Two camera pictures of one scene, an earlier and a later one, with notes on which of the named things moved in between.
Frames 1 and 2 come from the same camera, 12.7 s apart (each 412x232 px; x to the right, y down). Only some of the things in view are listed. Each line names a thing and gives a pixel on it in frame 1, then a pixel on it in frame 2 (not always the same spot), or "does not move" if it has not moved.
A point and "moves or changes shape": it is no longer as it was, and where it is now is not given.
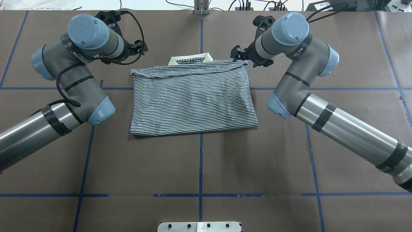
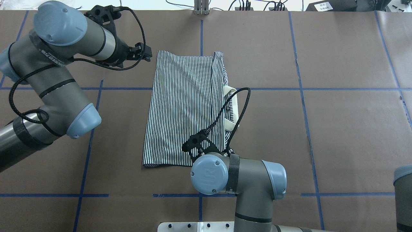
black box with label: x=330 y=5 does not move
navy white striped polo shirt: x=193 y=93 moves or changes shape
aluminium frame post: x=201 y=7 does not move
